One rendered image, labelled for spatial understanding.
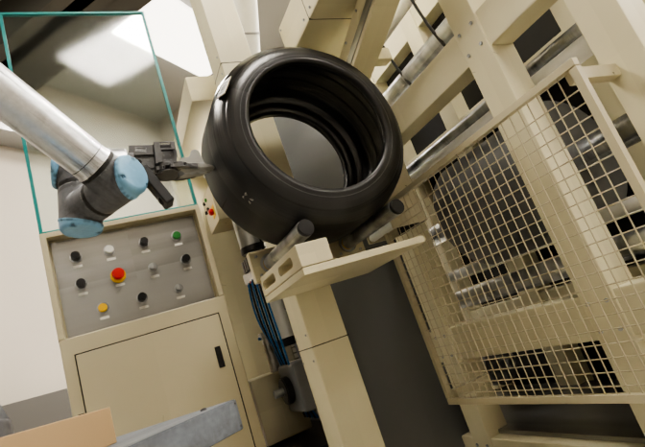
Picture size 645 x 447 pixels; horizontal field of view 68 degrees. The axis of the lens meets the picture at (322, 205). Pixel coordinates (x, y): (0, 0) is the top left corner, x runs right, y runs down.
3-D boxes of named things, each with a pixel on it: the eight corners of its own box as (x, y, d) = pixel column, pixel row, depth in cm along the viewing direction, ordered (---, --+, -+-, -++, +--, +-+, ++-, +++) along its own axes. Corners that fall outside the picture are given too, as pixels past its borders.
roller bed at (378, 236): (369, 245, 181) (342, 174, 189) (400, 236, 188) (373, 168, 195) (394, 227, 164) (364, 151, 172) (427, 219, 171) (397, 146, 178)
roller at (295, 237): (261, 269, 147) (263, 254, 149) (275, 271, 148) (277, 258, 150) (296, 233, 117) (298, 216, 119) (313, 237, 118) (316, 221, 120)
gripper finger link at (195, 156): (213, 147, 127) (178, 148, 123) (217, 167, 125) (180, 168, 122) (211, 152, 130) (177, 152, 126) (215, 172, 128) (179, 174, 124)
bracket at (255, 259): (254, 285, 147) (245, 255, 149) (363, 254, 164) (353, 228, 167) (256, 282, 144) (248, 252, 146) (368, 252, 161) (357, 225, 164)
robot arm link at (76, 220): (81, 215, 101) (79, 167, 107) (48, 238, 106) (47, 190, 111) (119, 224, 109) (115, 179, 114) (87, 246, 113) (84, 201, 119)
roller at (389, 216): (340, 247, 159) (341, 235, 161) (352, 250, 161) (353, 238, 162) (390, 211, 129) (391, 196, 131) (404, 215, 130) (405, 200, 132)
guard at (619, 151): (448, 405, 158) (374, 211, 176) (452, 403, 159) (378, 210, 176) (758, 403, 81) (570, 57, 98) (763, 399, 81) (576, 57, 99)
